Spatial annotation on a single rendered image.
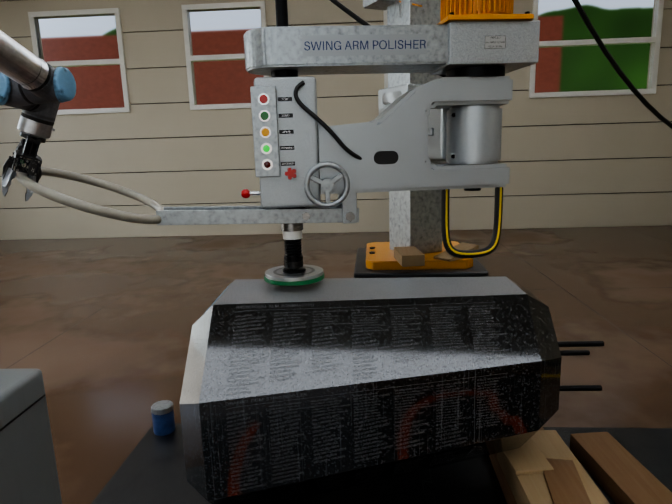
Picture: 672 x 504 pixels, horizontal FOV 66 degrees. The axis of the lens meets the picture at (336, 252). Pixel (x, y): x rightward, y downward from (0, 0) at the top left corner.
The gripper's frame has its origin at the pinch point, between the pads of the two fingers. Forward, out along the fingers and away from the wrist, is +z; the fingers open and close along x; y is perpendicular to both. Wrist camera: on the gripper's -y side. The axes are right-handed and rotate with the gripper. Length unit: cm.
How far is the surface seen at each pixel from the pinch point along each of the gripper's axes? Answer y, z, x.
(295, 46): 33, -74, 58
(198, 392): 60, 33, 52
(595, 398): 81, 18, 258
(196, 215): 22, -12, 49
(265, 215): 33, -20, 68
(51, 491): 83, 44, 12
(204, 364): 55, 26, 53
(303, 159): 40, -42, 71
